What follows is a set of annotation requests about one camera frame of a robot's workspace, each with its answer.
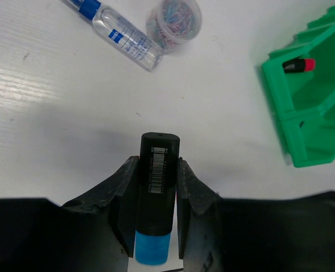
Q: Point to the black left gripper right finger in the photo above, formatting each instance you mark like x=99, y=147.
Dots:
x=231, y=234

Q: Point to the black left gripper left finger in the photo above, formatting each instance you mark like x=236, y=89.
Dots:
x=92, y=232

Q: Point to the blue-capped black highlighter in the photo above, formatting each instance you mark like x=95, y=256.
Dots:
x=157, y=176

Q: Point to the pink-capped black highlighter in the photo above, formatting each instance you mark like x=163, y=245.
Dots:
x=299, y=65

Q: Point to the clear blue-capped spray bottle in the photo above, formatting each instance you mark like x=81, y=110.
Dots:
x=112, y=27

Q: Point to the clear jar of paper clips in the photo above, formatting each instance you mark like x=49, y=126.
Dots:
x=174, y=23

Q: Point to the green compartment tray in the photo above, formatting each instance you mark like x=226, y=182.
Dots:
x=304, y=103

